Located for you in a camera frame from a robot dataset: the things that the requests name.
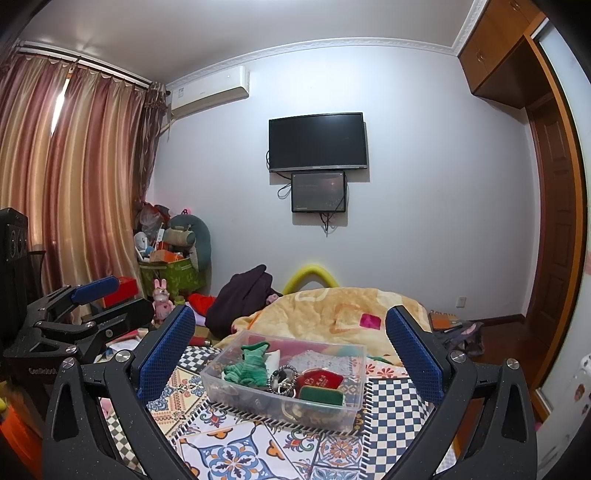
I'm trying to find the wooden door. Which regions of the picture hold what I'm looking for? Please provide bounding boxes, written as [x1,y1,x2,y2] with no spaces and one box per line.
[525,34,585,354]

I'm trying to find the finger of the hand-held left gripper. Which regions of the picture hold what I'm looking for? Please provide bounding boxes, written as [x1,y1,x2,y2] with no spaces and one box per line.
[28,275,120,325]
[32,298,154,348]

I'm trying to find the white air conditioner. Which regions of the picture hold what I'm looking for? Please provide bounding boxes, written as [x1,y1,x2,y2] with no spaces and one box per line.
[166,65,251,116]

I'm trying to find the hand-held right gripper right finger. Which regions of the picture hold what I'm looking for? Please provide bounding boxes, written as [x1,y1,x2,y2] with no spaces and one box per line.
[385,305,539,480]

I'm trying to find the orange notebook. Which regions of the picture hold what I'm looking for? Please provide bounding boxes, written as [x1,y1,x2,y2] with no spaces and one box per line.
[428,311,461,334]

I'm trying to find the curtain rail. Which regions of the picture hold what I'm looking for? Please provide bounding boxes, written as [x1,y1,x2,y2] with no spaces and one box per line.
[18,39,167,89]

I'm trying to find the yellow foam ring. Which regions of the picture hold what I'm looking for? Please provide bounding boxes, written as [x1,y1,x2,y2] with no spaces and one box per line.
[281,264,336,295]

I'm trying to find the white lace cloth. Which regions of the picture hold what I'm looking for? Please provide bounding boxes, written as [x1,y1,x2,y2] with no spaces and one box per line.
[288,350,336,370]

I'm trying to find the striped pink curtain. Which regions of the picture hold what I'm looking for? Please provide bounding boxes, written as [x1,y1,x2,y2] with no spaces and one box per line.
[0,48,168,303]

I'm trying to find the red cloth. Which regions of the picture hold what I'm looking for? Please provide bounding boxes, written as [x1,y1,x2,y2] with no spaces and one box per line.
[187,293,216,318]

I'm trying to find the yellow blanket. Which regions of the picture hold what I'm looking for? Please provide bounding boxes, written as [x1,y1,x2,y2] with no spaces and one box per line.
[217,286,435,366]

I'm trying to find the clear plastic storage box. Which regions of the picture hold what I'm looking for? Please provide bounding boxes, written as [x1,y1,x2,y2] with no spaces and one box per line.
[200,329,368,433]

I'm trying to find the colourful patterned mat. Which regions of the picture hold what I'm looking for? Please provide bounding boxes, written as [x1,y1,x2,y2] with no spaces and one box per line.
[99,344,463,480]

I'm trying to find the grey green plush toy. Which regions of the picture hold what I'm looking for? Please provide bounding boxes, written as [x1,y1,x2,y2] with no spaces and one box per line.
[167,213,212,271]

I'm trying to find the white sliding door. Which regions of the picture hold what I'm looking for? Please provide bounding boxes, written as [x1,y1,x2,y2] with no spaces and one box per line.
[534,18,591,464]

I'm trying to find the black and white bead bracelet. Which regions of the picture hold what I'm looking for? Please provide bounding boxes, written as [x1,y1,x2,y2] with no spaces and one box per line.
[269,364,297,397]

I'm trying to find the orange bag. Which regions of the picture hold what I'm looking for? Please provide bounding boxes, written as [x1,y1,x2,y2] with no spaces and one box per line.
[0,396,45,480]

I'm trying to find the pink bunny toy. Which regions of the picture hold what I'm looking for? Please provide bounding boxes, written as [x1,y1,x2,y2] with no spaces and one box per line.
[152,278,175,322]

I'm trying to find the purple bag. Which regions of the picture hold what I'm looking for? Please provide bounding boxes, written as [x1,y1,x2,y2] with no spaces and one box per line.
[442,320,486,357]

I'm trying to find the small black monitor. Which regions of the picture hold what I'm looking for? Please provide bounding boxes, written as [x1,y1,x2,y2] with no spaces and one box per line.
[291,171,348,214]

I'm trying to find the dark purple clothes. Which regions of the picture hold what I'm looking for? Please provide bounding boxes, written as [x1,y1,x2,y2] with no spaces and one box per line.
[205,264,279,339]

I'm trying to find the wooden overhead cabinet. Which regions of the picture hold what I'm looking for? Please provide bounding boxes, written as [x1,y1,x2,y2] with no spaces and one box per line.
[457,0,549,110]

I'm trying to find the green knit toy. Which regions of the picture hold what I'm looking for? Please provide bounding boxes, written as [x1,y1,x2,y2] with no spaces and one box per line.
[223,342,270,387]

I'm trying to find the green storage box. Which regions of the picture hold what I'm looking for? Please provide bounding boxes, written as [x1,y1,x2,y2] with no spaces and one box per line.
[139,255,206,299]

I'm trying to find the red plastic bag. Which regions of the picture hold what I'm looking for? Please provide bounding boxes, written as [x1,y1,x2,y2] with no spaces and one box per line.
[137,202,172,232]

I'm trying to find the red drawstring pouch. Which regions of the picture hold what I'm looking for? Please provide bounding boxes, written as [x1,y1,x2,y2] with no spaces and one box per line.
[294,368,345,391]

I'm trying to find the green fabric pouch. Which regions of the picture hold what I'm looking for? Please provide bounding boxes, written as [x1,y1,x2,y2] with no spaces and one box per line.
[298,387,346,408]

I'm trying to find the red box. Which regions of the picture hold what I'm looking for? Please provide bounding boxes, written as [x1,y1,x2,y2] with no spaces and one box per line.
[102,276,139,308]

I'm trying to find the black wall television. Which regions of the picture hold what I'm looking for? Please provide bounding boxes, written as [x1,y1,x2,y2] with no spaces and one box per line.
[269,112,369,173]

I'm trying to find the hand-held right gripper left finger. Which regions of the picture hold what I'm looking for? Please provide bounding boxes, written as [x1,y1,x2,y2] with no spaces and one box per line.
[41,305,198,480]

